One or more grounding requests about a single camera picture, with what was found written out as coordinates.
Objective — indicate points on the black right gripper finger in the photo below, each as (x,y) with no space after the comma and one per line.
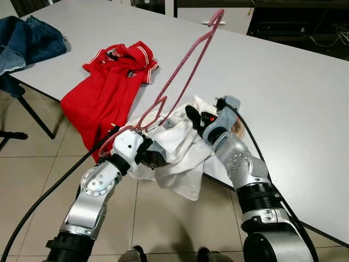
(194,117)

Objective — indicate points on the white polo shirt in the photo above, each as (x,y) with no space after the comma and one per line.
(180,158)

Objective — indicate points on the red plastic hanger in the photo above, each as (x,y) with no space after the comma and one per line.
(220,17)

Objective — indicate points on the blue denim skirt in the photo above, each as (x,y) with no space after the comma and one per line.
(32,41)

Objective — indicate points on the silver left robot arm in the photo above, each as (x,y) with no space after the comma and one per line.
(90,202)

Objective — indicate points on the red polo shirt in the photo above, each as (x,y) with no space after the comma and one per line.
(103,93)

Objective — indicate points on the grey left robot foot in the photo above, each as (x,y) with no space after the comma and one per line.
(132,255)

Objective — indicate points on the grey robot foot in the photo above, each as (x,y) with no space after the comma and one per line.
(215,256)
(132,255)

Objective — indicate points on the white drawer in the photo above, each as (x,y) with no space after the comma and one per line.
(234,22)

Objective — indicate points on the grey right robot foot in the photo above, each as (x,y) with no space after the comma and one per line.
(215,256)

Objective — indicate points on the dark TV stand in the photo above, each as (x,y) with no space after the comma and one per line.
(283,27)

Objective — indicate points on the black table leg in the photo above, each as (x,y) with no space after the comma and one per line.
(35,114)

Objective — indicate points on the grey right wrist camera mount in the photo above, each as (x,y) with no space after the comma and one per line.
(226,117)

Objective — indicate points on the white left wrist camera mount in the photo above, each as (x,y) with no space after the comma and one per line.
(128,147)

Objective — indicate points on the black clothes rack frame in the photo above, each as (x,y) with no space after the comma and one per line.
(13,135)

